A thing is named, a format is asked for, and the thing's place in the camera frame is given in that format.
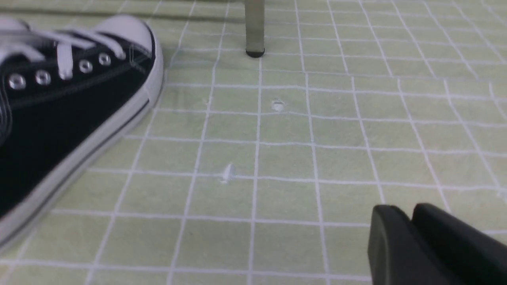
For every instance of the green checkered cloth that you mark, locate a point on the green checkered cloth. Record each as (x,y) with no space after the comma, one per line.
(265,171)

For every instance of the stainless steel shoe rack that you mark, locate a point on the stainless steel shoe rack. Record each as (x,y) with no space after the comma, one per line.
(255,27)

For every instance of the right black canvas sneaker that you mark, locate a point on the right black canvas sneaker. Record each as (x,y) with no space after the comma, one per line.
(66,96)

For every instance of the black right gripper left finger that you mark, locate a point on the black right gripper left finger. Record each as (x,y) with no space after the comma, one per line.
(398,255)

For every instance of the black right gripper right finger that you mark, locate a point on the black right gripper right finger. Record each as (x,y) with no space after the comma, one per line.
(473,256)

